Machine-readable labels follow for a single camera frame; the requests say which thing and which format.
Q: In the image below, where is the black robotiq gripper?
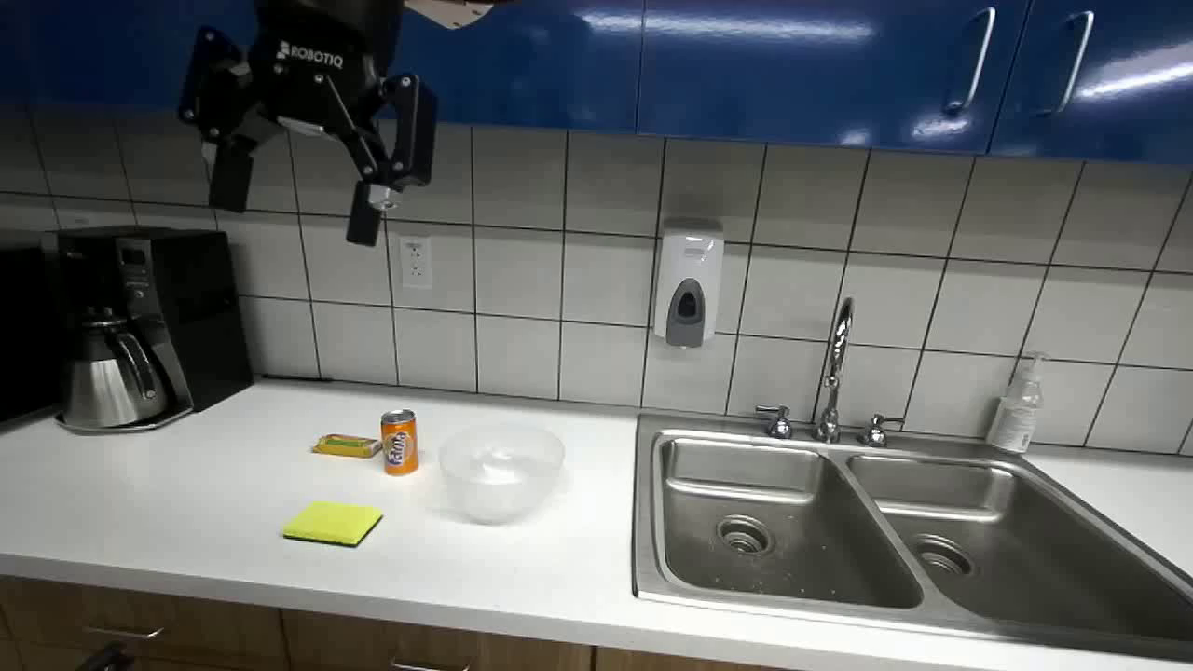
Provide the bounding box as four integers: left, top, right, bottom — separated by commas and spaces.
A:
176, 0, 439, 249

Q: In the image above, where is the orange soda can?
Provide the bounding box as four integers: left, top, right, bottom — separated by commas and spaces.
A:
375, 405, 421, 482

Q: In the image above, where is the white bowl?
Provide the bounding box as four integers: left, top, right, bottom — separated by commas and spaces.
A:
437, 423, 569, 525

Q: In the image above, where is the black coffee maker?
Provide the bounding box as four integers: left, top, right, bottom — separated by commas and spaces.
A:
47, 223, 256, 435

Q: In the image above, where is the blue cabinet door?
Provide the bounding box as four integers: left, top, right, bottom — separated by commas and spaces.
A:
987, 0, 1193, 171
0, 0, 643, 133
638, 0, 1035, 156

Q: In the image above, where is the granola bar packet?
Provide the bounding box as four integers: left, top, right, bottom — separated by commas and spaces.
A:
308, 430, 382, 463

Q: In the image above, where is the steel coffee carafe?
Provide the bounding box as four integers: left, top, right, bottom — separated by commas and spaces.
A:
60, 308, 172, 435

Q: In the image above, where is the black appliance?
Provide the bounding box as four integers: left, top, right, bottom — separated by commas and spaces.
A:
0, 237, 67, 431

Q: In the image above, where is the yellow sponge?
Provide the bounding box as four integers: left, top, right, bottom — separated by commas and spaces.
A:
278, 498, 387, 550

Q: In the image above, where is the white soap dispenser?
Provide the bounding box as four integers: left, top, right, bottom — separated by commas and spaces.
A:
651, 221, 728, 350

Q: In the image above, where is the wooden drawer front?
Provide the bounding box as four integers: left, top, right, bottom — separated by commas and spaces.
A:
0, 574, 290, 671
278, 606, 595, 671

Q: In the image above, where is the chrome faucet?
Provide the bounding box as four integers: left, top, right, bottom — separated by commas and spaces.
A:
810, 295, 857, 442

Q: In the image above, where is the steel double sink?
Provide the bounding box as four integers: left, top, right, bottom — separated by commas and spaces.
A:
630, 413, 1193, 663

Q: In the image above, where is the clear spray bottle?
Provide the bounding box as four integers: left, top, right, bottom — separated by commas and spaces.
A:
984, 350, 1046, 458

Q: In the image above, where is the white wall outlet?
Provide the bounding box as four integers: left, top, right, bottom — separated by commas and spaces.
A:
391, 233, 439, 302

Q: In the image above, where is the chrome faucet handle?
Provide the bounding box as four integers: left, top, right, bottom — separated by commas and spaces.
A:
753, 402, 802, 442
857, 408, 907, 449

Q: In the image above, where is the silver cabinet handle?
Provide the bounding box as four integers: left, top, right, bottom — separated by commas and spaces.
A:
944, 3, 999, 123
1038, 7, 1098, 123

